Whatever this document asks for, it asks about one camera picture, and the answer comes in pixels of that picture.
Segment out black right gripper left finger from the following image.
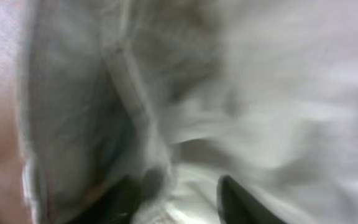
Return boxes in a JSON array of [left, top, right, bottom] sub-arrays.
[[70, 169, 164, 224]]

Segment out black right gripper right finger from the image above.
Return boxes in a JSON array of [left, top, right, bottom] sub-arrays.
[[217, 175, 286, 224]]

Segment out beige shorts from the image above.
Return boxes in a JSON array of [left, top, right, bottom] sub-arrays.
[[20, 0, 358, 223]]

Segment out red crumpled garment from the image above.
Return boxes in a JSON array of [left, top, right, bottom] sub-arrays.
[[0, 0, 30, 223]]

